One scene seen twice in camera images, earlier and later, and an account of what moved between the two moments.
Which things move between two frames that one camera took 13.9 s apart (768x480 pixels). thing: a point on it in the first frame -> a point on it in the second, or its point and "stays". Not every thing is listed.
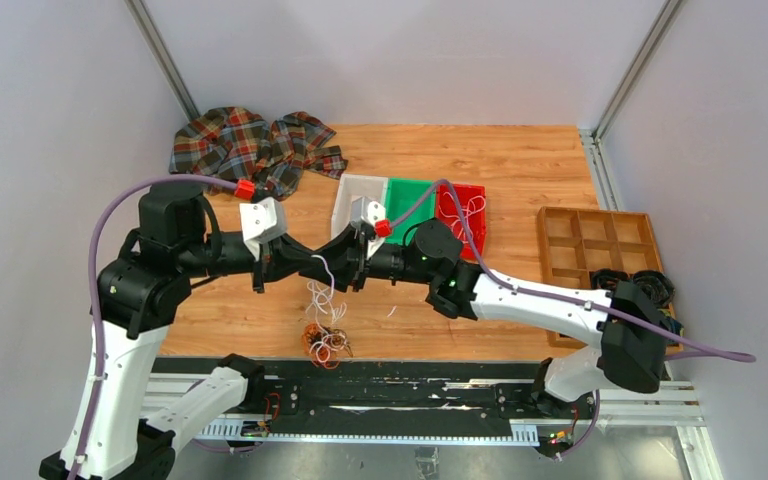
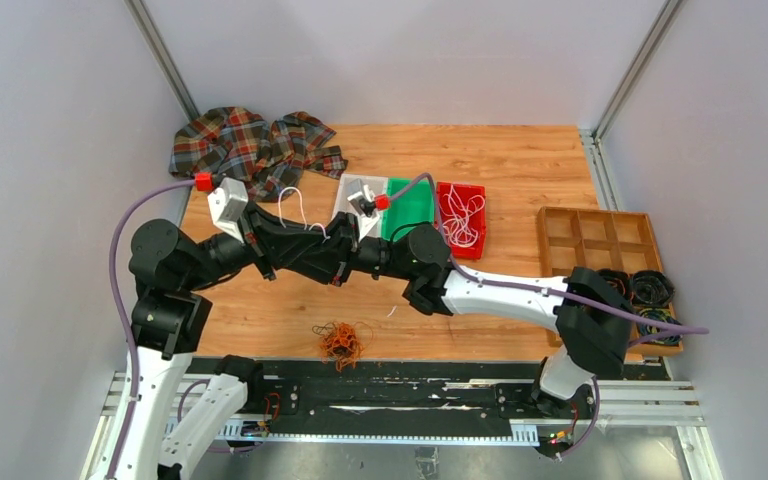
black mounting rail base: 444,400 stays
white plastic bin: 351,188 stays
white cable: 327,313 -> 327,237
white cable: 460,222 stays
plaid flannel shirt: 243,145 stays
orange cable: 320,354 -> 342,343
